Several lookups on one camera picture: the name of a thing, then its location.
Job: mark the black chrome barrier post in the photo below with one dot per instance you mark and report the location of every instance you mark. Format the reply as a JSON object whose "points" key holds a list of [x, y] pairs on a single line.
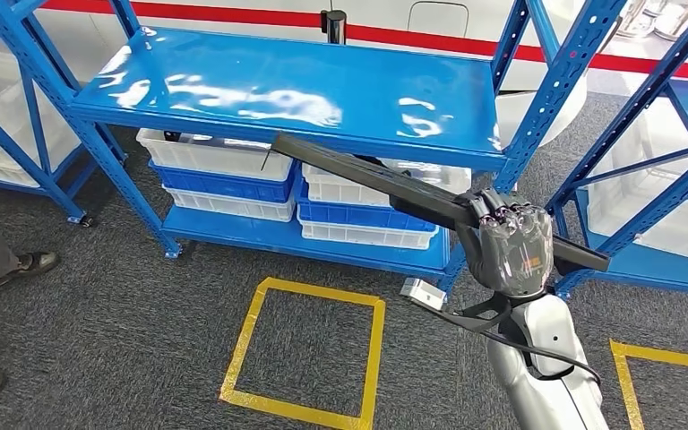
{"points": [[335, 30]]}

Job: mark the blue metal shelf rack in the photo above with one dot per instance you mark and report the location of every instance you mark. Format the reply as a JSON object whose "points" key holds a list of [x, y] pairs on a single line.
{"points": [[646, 89], [53, 187], [379, 77]]}

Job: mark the blue plastic crate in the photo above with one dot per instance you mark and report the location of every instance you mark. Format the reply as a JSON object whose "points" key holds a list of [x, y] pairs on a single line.
{"points": [[368, 216], [225, 185]]}

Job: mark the yellow floor tape square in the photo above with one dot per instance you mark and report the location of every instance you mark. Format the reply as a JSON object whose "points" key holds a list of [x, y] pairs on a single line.
{"points": [[664, 354], [320, 292]]}

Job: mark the black plastic panel part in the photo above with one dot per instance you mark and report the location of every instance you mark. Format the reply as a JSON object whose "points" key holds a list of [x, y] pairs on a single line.
{"points": [[344, 166]]}

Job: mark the white car with red stripe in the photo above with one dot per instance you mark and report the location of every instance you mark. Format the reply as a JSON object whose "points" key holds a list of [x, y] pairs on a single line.
{"points": [[379, 12]]}

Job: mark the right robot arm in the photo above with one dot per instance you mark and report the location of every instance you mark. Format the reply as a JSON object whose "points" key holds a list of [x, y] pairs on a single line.
{"points": [[540, 380]]}

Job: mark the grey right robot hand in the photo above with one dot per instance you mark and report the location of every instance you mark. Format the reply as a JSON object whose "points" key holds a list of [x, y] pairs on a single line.
{"points": [[510, 255]]}

